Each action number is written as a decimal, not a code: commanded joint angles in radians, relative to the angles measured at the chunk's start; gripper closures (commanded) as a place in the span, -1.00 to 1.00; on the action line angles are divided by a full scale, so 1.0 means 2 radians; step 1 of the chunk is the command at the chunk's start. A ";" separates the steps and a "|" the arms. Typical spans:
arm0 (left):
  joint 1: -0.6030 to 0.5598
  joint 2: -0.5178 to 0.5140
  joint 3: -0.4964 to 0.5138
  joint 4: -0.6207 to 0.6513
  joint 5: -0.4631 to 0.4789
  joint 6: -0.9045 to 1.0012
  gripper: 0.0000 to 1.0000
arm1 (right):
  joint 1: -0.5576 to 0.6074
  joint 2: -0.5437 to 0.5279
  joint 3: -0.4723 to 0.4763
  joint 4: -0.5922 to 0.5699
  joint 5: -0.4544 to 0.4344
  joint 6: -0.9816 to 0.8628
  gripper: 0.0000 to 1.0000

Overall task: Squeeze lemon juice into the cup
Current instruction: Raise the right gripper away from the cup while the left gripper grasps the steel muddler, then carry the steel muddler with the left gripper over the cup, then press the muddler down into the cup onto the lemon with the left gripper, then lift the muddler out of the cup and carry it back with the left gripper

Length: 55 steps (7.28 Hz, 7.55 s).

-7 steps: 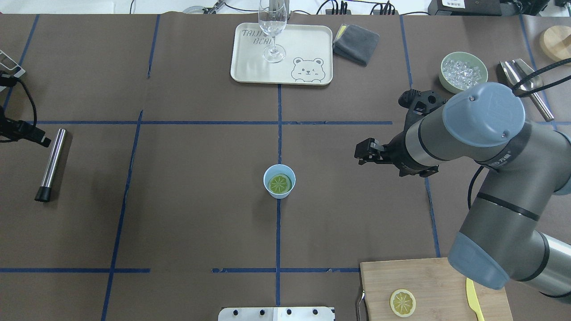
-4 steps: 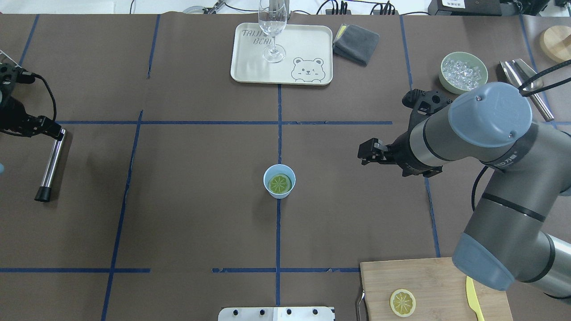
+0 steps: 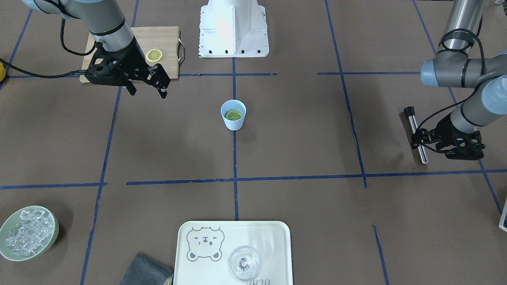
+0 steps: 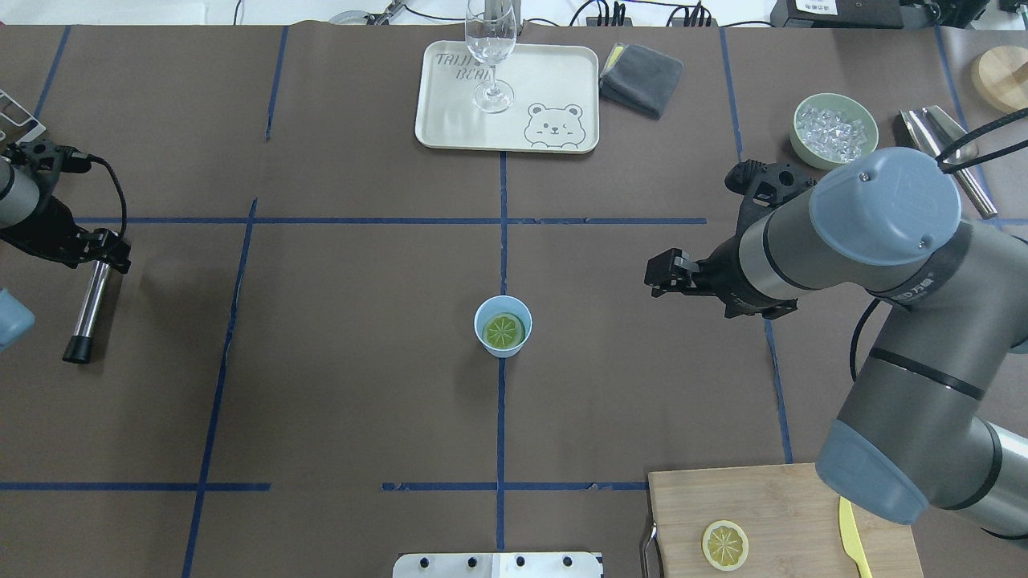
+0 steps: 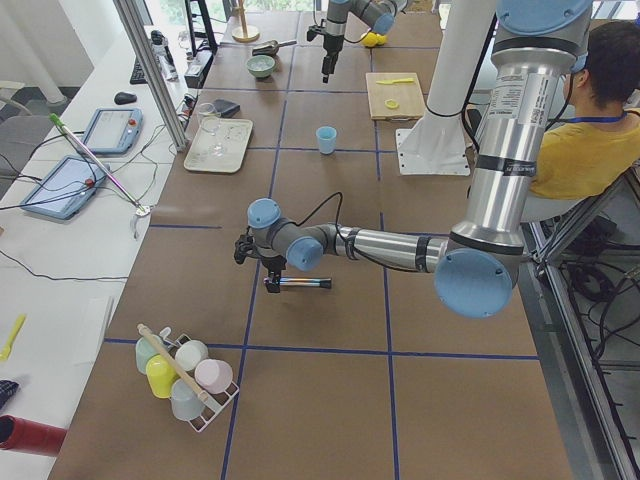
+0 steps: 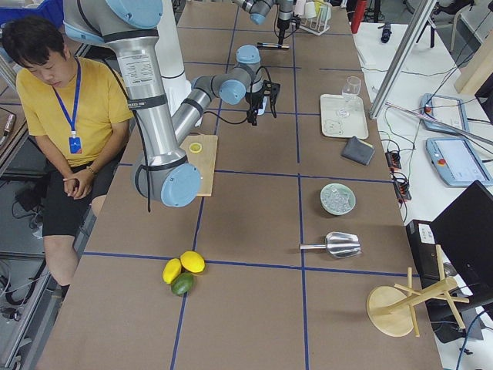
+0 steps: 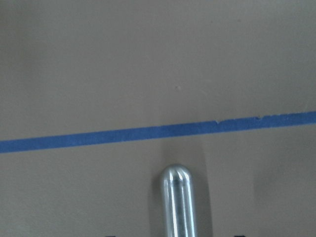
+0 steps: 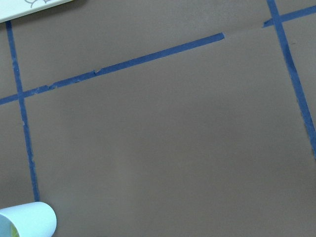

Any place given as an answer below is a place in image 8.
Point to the yellow lemon slice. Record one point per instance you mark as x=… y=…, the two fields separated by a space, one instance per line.
x=13 y=231

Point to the light blue paper cup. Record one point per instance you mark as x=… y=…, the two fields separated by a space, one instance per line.
x=36 y=219

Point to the cream bear tray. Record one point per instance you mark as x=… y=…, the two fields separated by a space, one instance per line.
x=12 y=9

